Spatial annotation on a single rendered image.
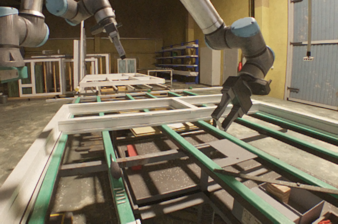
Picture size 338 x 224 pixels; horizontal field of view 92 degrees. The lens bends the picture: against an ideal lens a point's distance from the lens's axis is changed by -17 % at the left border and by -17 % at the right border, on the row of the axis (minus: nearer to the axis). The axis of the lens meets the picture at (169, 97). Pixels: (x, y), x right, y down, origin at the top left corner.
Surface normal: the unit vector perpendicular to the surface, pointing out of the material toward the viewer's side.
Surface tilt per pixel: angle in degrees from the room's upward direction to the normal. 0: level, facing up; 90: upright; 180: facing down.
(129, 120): 90
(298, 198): 90
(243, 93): 89
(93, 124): 90
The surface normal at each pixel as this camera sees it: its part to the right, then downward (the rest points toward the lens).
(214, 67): 0.37, 0.16
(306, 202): -0.93, 0.07
